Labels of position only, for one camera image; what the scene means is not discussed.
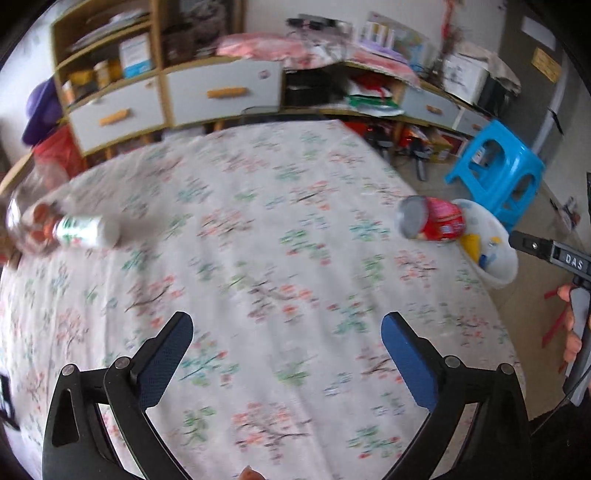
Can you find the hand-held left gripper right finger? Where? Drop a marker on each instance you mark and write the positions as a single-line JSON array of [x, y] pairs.
[[411, 364]]

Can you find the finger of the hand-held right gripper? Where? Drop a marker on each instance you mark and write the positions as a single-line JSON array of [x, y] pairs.
[[531, 243]]

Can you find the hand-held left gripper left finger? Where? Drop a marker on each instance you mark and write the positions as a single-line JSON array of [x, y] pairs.
[[161, 364]]

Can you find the white plastic bin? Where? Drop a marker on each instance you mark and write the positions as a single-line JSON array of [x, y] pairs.
[[501, 267]]

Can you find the yellow snack wrapper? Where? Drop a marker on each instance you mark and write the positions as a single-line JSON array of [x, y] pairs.
[[472, 244]]

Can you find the dented red can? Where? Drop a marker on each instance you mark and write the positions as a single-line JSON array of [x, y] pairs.
[[443, 219]]

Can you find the person's right hand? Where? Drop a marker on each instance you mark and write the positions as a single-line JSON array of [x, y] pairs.
[[572, 346]]

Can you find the person's left hand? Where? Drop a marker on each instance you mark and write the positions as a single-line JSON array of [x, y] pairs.
[[250, 474]]

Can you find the blue plastic stool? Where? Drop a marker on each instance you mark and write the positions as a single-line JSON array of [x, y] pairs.
[[503, 143]]

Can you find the black metal stand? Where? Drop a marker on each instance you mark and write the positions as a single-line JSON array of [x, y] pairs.
[[421, 166]]

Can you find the floral tablecloth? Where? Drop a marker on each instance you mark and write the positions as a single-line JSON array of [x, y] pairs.
[[277, 277]]

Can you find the dark clothing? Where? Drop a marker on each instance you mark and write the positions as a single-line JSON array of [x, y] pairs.
[[563, 443]]

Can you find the small white bottle green print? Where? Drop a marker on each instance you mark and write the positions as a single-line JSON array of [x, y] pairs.
[[92, 230]]

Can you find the low wooden cabinet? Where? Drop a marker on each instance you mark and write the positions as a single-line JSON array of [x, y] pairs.
[[418, 104]]

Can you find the white appliance with cloth cover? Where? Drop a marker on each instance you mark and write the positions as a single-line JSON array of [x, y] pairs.
[[466, 74]]

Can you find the pile of coloured bags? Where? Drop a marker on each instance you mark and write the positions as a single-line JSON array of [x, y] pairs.
[[369, 97]]

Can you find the red plastic bag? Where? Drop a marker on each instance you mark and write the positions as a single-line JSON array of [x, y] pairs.
[[57, 152]]

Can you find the wooden cabinet with grey drawers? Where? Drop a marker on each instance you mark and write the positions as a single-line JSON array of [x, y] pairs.
[[184, 101]]

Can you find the black chair back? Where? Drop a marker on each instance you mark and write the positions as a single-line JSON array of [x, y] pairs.
[[261, 110]]

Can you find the purple rounded object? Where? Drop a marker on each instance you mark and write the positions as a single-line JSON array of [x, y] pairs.
[[39, 110]]

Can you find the yellow jar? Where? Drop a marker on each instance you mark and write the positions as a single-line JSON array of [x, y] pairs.
[[107, 74]]

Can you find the blue white box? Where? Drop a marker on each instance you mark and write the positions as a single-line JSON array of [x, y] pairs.
[[136, 55]]

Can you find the pink cloth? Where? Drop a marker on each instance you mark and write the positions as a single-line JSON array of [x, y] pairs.
[[258, 46]]

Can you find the yellow wall note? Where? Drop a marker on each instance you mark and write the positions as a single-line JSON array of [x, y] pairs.
[[547, 63]]

